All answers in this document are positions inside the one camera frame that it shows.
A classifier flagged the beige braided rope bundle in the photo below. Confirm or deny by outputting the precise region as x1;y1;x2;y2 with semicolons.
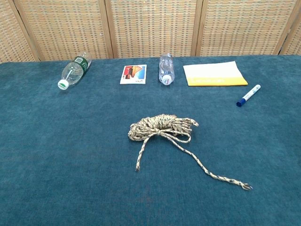
127;113;253;191

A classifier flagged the colourful picture card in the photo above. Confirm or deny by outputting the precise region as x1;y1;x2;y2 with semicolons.
119;64;148;85

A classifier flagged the clear bottle with white cap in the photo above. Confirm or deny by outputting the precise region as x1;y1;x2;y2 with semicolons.
158;53;176;86

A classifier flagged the white and yellow booklet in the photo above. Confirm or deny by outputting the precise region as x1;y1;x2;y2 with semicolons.
182;61;249;87

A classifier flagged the blue carpet table cover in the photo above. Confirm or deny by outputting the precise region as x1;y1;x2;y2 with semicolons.
0;54;301;226

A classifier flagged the woven wicker screen panel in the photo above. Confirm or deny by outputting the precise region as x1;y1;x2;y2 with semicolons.
279;0;301;56
196;0;296;57
14;0;115;61
104;0;204;59
0;0;36;64

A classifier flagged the clear bottle with green label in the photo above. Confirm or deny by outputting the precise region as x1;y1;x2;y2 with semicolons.
57;51;93;91

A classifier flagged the white marker with blue cap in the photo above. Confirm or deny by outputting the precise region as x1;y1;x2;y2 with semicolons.
236;84;261;108

